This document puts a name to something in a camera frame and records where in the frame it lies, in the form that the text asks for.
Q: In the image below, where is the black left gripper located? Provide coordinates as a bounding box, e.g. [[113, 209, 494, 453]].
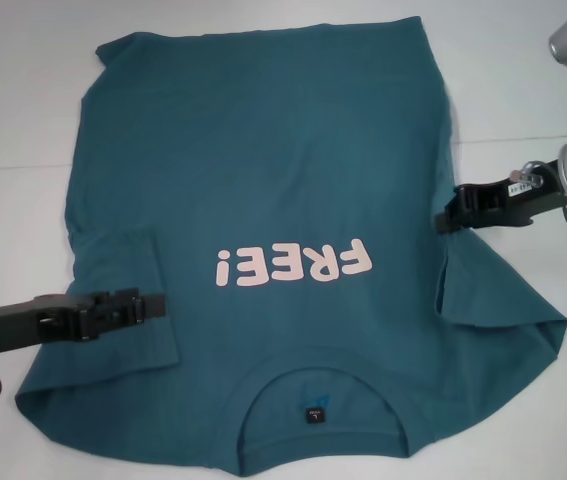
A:
[[0, 287, 168, 359]]

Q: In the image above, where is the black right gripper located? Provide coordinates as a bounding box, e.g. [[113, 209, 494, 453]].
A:
[[435, 159, 567, 235]]

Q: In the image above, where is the teal t-shirt with pink print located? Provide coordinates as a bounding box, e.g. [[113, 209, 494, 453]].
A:
[[12, 17, 567, 474]]

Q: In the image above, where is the right gripper cable with plug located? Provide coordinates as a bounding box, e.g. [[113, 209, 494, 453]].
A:
[[510, 160, 567, 245]]

